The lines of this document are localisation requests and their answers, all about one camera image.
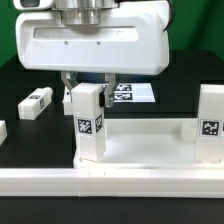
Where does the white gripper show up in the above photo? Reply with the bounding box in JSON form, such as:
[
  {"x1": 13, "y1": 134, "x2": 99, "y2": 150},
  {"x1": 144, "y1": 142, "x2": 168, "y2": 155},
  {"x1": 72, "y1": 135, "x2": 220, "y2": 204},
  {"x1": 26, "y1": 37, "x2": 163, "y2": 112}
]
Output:
[{"x1": 14, "y1": 0, "x2": 170, "y2": 108}]

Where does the white marker base plate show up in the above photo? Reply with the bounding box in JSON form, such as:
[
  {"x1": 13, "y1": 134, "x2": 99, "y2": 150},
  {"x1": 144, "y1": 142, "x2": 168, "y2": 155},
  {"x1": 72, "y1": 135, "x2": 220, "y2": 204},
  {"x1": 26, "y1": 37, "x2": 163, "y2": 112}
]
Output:
[{"x1": 114, "y1": 83, "x2": 155, "y2": 103}]

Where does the white block left edge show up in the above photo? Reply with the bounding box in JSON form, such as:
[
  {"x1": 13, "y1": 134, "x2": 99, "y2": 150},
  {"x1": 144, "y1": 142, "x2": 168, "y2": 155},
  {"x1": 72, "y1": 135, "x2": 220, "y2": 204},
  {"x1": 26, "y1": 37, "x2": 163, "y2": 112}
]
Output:
[{"x1": 0, "y1": 120, "x2": 7, "y2": 146}]

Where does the white desk top tray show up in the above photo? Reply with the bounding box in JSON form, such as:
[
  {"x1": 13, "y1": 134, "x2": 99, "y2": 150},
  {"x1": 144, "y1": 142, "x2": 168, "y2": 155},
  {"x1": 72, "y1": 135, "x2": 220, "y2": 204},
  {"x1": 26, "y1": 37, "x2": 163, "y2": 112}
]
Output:
[{"x1": 74, "y1": 118, "x2": 224, "y2": 170}]

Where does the white front rail fence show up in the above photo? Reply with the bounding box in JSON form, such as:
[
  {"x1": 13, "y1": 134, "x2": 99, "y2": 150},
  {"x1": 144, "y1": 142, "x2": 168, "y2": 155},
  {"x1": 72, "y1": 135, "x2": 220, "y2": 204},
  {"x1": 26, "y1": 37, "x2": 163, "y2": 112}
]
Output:
[{"x1": 0, "y1": 169, "x2": 224, "y2": 198}]

